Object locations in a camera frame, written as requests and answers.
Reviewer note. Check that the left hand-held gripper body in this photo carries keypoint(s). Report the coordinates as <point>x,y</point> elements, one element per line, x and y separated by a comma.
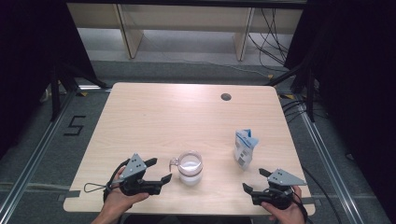
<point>134,183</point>

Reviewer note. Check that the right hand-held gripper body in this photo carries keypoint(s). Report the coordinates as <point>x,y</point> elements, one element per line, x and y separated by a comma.
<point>274,196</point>

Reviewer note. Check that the clear glass measuring cup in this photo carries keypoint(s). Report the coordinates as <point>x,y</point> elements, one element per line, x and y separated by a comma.
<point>190,169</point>

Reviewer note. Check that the white and blue bag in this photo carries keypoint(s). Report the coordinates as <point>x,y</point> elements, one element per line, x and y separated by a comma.
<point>245,149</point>

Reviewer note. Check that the person's right hand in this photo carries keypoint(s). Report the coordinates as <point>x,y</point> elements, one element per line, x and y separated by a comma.
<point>286,214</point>

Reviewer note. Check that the person's left hand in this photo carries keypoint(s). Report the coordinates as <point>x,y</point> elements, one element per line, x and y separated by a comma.
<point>120,203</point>

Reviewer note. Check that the grey tape strip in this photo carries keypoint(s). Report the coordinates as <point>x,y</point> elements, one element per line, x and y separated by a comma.
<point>309,201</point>
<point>72,193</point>

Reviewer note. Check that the grey round table grommet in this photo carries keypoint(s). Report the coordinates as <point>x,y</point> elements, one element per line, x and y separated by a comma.
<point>226,96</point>

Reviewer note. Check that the black metal stand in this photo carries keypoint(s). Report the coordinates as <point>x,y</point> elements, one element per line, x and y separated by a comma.
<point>309,99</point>
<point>56,99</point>

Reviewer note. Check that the black curtain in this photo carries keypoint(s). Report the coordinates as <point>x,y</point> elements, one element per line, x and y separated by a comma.
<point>358,77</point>
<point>31,62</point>

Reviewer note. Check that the beige wooden shelf unit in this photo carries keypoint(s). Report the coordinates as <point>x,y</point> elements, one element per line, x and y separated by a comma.
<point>186,18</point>

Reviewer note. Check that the aluminium floor rail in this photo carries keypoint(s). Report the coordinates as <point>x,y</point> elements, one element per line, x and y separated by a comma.
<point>323,157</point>
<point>36,155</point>

